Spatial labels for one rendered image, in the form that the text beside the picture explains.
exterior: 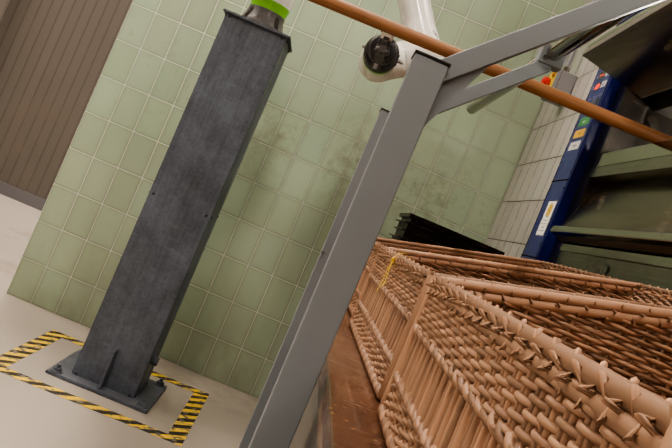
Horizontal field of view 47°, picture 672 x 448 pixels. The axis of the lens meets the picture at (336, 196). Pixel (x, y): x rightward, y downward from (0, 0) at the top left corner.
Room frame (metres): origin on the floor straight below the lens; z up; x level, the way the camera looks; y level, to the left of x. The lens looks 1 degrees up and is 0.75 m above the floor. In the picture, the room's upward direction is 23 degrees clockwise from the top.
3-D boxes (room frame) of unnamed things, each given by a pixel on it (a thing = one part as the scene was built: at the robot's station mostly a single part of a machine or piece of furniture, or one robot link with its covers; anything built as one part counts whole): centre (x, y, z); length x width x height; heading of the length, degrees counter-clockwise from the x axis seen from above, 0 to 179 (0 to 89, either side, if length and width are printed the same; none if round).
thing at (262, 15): (2.49, 0.43, 1.23); 0.26 x 0.15 x 0.06; 2
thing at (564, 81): (2.65, -0.56, 1.46); 0.10 x 0.07 x 0.10; 1
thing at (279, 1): (2.42, 0.43, 1.36); 0.16 x 0.13 x 0.19; 149
